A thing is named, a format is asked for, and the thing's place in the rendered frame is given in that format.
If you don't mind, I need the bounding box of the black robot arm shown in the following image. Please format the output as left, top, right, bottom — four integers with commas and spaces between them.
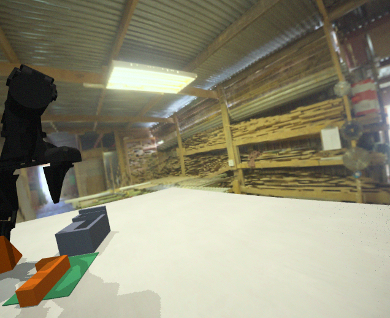
0, 64, 58, 241

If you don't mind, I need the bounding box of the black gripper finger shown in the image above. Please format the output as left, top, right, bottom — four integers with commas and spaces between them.
43, 165, 74, 204
0, 174, 19, 211

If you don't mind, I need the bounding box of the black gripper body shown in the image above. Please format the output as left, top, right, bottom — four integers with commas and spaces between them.
0, 122, 82, 176

